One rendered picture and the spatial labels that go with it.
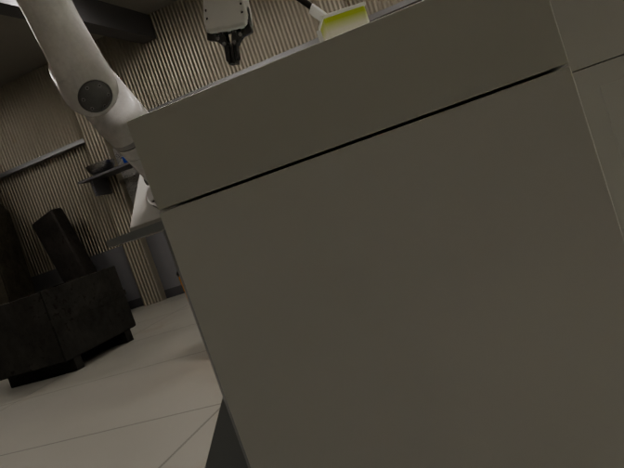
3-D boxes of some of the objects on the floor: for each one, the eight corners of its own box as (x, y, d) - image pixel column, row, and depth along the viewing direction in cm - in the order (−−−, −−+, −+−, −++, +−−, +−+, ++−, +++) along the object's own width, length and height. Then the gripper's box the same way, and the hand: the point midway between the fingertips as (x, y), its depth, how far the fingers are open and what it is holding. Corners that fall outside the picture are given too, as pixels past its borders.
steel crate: (144, 333, 615) (118, 264, 610) (75, 373, 518) (45, 291, 514) (73, 354, 642) (49, 287, 638) (-4, 395, 546) (-33, 317, 541)
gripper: (184, -18, 142) (197, 68, 144) (248, -31, 138) (260, 57, 141) (198, -10, 149) (210, 71, 151) (259, -22, 146) (270, 60, 148)
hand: (232, 55), depth 146 cm, fingers closed
